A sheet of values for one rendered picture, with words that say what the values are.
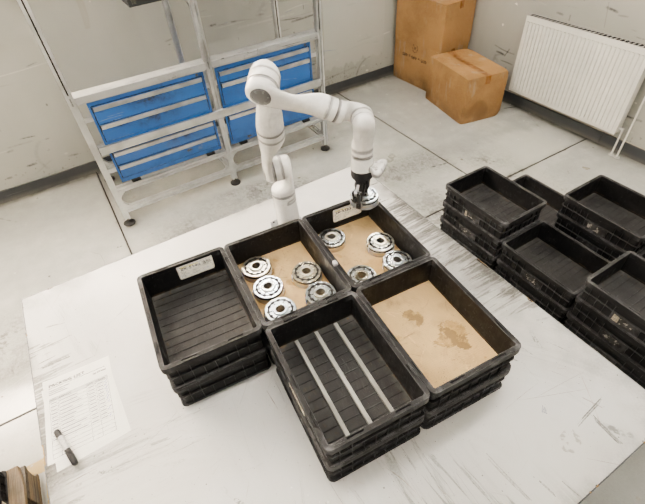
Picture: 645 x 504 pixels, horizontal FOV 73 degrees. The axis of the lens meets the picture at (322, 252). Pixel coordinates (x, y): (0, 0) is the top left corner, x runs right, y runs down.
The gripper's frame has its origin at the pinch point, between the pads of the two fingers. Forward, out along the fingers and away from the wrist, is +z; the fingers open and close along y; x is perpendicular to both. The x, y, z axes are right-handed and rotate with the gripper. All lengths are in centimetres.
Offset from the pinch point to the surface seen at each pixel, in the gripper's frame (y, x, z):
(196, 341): 63, -32, 17
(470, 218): -65, 36, 50
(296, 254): 17.5, -19.1, 16.9
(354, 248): 7.3, 0.1, 16.8
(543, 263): -57, 74, 61
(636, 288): -43, 108, 50
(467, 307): 25, 43, 11
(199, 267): 40, -46, 12
